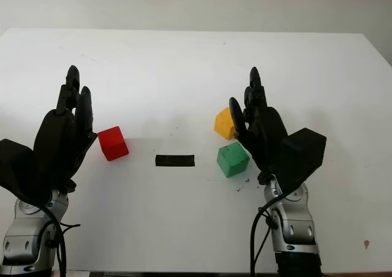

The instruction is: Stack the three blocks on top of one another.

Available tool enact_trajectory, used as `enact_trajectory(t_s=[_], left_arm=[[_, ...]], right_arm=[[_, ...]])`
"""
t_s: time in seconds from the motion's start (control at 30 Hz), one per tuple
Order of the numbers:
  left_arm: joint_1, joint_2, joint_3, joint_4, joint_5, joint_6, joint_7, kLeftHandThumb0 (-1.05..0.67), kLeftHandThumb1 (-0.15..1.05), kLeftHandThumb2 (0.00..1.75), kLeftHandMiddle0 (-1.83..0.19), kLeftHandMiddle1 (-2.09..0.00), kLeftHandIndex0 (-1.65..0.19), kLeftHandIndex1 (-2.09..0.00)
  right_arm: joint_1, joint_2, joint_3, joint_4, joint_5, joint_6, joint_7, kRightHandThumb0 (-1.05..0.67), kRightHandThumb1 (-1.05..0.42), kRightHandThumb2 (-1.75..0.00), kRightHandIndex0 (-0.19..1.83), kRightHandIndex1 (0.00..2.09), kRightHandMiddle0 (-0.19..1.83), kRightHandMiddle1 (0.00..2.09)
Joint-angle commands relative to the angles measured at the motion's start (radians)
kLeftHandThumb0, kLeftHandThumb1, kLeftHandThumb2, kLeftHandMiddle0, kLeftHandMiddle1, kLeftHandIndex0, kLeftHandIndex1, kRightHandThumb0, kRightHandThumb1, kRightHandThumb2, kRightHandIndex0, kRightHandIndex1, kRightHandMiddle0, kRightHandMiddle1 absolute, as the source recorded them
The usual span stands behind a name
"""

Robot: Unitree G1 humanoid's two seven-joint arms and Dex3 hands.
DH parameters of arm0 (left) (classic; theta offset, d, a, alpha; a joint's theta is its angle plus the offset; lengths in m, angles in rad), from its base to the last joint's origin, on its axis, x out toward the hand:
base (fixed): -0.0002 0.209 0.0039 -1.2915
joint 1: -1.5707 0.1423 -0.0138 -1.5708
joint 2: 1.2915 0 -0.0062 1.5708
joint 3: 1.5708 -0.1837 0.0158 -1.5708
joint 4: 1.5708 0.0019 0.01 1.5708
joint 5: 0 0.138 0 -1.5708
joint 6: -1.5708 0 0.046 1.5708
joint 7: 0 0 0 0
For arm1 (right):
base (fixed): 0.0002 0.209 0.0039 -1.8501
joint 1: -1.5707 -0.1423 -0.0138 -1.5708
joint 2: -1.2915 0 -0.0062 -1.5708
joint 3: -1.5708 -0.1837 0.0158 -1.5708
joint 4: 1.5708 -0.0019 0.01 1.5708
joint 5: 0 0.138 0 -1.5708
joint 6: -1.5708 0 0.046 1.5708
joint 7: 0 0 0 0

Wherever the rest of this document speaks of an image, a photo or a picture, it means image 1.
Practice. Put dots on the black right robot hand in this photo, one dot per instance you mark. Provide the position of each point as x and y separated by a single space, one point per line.
266 136

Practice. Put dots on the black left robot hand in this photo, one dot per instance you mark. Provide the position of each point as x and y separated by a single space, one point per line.
58 142

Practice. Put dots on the green wooden block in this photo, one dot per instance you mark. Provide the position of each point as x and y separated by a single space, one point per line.
232 160

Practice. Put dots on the yellow wooden block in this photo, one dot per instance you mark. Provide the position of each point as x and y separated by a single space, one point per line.
224 123

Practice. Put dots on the red wooden block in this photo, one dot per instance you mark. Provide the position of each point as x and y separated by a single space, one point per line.
113 143

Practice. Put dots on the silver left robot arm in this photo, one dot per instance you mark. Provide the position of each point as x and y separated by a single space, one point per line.
24 237

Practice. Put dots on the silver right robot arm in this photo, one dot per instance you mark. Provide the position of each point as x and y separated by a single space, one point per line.
294 228

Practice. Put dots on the black tape strip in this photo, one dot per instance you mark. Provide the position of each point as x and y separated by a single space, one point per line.
174 160

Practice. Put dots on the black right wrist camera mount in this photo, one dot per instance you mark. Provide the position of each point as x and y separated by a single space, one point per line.
301 157

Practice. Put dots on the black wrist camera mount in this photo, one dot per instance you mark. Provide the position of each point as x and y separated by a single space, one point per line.
18 169
301 157

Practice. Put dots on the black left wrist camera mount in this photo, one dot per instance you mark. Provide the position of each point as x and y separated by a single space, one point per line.
18 169

